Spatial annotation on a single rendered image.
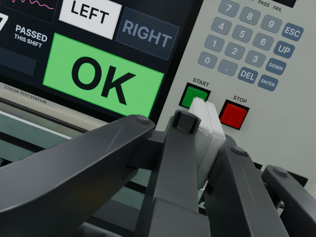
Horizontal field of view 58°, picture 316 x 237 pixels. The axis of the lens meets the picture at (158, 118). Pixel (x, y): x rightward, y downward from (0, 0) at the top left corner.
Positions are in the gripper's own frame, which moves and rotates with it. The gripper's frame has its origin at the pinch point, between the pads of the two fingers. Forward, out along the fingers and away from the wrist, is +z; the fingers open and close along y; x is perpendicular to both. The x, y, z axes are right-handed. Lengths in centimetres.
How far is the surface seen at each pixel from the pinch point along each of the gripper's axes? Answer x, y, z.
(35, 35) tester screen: 0.3, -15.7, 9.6
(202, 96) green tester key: 0.7, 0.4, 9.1
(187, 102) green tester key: -0.3, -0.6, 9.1
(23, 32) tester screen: 0.2, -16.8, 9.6
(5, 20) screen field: 0.6, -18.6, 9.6
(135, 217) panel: -23.0, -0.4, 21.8
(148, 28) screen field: 4.4, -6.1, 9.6
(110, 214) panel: -24.1, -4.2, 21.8
